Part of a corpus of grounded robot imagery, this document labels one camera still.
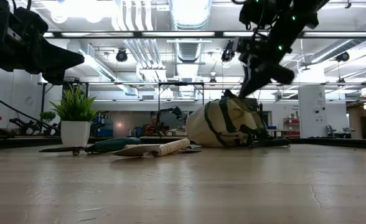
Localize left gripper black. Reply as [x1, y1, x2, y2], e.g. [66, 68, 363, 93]
[0, 0, 85, 85]

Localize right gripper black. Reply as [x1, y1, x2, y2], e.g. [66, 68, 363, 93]
[236, 36, 296, 99]

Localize beige green gardening bag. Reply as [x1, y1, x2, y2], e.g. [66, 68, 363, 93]
[185, 89, 266, 148]

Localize green-handled garden shears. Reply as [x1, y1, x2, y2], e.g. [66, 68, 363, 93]
[39, 137, 142, 156]

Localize wooden-handled garden trowel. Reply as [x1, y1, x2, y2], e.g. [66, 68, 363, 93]
[111, 138, 192, 158]

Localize black ceiling spotlight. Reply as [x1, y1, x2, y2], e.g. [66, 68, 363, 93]
[335, 51, 350, 63]
[220, 39, 237, 62]
[115, 49, 129, 63]

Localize small round green plant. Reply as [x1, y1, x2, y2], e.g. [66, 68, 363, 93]
[39, 111, 57, 124]

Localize red shelf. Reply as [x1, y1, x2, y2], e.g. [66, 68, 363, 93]
[283, 117, 301, 138]

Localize black slanted rig beam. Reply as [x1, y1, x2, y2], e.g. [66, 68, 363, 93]
[0, 90, 62, 136]

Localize white pillar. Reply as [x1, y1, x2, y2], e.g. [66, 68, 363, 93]
[298, 85, 329, 139]

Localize green plant white pot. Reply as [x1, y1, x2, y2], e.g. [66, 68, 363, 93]
[49, 84, 99, 147]

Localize blue storage boxes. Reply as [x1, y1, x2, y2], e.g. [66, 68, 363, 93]
[92, 113, 115, 138]

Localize person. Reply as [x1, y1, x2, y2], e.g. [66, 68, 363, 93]
[145, 111, 161, 136]

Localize black background rig frame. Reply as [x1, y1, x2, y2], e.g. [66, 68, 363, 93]
[37, 80, 366, 124]

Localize black aluminium table frame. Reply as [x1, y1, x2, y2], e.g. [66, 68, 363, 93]
[0, 136, 366, 151]

